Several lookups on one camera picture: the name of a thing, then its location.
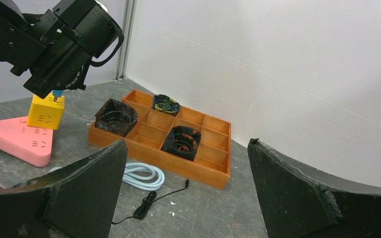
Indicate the pink triangular power strip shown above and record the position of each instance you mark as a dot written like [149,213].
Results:
[30,144]

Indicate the wooden compartment tray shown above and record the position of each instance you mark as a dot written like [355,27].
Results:
[212,164]

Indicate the blue square plug adapter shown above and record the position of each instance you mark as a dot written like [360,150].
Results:
[57,94]

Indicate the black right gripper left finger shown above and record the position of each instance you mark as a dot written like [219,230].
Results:
[75,201]

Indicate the rolled green-patterned tie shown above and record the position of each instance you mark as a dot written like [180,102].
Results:
[166,105]

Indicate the yellow cube socket adapter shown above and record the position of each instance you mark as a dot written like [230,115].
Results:
[46,113]

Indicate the rolled dark orange-patterned tie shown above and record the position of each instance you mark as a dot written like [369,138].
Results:
[182,141]

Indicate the rolled dark floral tie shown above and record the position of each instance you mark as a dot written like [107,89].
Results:
[116,117]

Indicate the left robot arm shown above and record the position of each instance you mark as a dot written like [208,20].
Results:
[18,47]

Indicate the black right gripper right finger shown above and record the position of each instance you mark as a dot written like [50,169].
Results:
[300,201]

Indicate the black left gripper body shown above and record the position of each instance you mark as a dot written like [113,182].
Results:
[76,34]

